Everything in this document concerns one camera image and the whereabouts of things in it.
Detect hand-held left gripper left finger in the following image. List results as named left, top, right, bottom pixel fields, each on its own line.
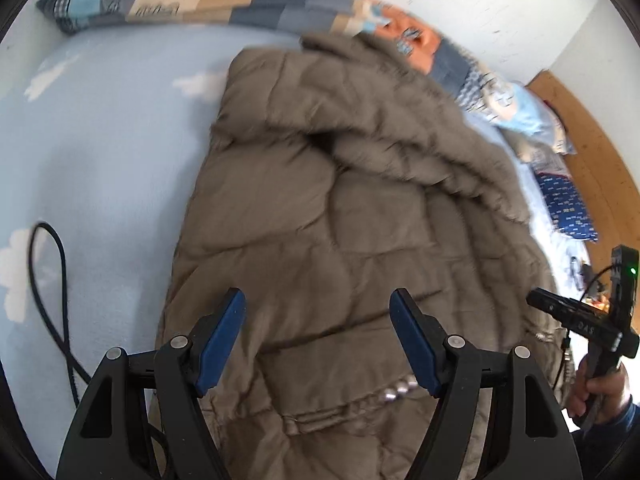
left=56, top=287, right=247, bottom=480

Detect beige printed pillow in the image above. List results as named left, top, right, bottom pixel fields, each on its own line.
left=502, top=102, right=578, bottom=166

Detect purple eyeglasses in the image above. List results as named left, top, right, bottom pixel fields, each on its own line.
left=567, top=256, right=596, bottom=288

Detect brown puffer jacket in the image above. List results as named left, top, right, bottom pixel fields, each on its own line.
left=150, top=32, right=576, bottom=480

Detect person's right hand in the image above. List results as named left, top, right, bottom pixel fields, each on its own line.
left=567, top=355, right=628, bottom=426

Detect wooden headboard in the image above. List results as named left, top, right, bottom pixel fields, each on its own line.
left=525, top=70, right=640, bottom=271

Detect person's right forearm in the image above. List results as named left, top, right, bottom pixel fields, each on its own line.
left=570, top=395, right=640, bottom=480

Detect light blue cloud bedsheet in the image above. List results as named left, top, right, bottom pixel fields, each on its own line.
left=0, top=25, right=601, bottom=476

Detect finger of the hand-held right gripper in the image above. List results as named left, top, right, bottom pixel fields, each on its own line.
left=526, top=287, right=575, bottom=320

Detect black cable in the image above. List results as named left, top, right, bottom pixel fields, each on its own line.
left=28, top=222, right=83, bottom=408
left=550, top=264, right=617, bottom=391

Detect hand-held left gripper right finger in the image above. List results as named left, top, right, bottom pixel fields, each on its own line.
left=389, top=288, right=583, bottom=480

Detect navy star-print pillow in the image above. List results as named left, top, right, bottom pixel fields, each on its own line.
left=535, top=172, right=600, bottom=243

